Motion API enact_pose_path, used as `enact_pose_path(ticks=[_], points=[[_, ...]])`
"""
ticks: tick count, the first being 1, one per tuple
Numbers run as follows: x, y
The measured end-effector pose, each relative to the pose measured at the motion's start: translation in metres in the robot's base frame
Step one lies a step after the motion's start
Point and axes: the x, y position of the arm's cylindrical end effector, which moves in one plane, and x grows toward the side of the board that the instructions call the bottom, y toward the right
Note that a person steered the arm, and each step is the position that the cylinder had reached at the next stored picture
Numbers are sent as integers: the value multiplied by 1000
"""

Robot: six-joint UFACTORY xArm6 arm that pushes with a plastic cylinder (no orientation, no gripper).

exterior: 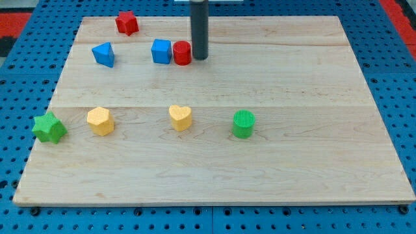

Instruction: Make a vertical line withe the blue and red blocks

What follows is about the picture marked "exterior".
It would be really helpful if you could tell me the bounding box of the yellow heart block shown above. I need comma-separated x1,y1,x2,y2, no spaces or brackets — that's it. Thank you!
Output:
168,105,192,131

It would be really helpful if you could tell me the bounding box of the green cylinder block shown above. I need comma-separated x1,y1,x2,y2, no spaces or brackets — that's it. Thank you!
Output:
232,109,255,138

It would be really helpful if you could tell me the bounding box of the red cylinder block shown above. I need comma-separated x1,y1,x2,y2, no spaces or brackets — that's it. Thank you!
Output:
172,40,192,66

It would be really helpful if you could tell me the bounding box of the light wooden board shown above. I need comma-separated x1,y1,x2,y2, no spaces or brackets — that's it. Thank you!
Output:
13,16,415,207

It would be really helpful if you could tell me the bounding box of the blue cube block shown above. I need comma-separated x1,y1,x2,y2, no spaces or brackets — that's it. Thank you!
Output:
151,39,172,64

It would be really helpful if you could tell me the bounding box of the yellow hexagon block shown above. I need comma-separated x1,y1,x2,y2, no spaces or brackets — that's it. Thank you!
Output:
87,107,114,136

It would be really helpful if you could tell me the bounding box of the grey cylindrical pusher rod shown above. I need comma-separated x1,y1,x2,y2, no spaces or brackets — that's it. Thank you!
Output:
190,0,209,60

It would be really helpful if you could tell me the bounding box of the blue triangle block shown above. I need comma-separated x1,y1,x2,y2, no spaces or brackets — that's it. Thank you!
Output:
92,42,115,68

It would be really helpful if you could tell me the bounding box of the red star block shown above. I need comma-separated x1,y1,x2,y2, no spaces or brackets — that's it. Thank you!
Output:
115,11,140,36

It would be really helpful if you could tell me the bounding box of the green star block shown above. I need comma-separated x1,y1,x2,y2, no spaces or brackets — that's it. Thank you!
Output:
32,112,68,144

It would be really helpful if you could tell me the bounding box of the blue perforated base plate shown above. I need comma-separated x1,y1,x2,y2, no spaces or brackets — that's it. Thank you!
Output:
1,0,415,233

